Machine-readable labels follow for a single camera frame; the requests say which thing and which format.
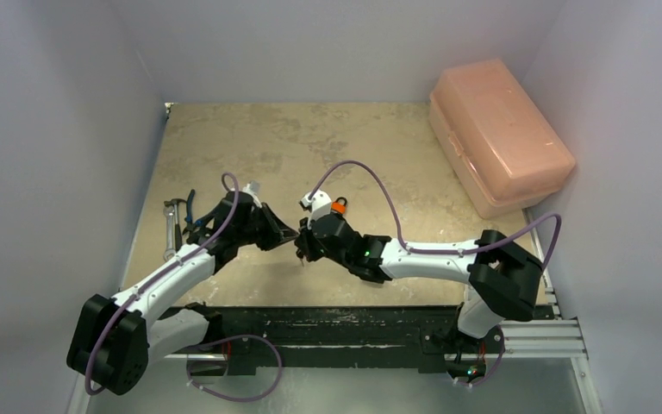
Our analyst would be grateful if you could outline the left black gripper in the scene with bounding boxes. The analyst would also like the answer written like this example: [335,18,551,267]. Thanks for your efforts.
[235,202,297,252]

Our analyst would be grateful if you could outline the orange black padlock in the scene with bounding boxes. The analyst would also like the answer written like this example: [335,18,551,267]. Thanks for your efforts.
[331,197,348,216]

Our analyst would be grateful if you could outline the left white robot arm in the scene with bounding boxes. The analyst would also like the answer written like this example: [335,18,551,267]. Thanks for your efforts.
[66,190,298,396]

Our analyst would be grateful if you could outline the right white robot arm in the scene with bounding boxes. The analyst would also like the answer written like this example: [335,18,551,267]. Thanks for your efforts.
[295,213,544,351]

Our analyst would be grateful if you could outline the small hammer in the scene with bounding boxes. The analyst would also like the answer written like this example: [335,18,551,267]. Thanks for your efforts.
[164,198,184,253]

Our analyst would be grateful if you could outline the steel wrench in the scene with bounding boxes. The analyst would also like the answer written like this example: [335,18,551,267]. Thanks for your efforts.
[163,204,177,261]

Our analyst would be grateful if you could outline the pink plastic storage box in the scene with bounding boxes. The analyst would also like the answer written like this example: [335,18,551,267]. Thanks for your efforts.
[428,59,576,219]

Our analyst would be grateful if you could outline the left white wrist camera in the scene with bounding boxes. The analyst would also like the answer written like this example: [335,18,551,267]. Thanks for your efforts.
[239,180,262,208]

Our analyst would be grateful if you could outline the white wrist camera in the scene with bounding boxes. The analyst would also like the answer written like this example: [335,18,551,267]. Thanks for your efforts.
[239,180,262,208]
[299,190,334,221]

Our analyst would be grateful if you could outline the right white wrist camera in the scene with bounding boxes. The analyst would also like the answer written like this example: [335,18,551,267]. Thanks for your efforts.
[299,190,334,221]

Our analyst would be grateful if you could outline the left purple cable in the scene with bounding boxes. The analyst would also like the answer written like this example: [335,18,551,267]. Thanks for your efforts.
[84,172,240,397]

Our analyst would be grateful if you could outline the blue handled pliers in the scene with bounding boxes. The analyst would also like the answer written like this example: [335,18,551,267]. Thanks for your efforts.
[183,189,196,234]

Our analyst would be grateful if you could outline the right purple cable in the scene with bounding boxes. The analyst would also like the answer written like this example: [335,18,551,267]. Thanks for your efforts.
[308,160,563,270]

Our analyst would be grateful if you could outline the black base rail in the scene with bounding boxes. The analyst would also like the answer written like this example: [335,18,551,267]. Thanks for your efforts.
[180,304,504,375]

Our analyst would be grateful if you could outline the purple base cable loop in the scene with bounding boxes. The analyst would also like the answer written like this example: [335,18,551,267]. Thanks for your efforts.
[185,334,284,402]

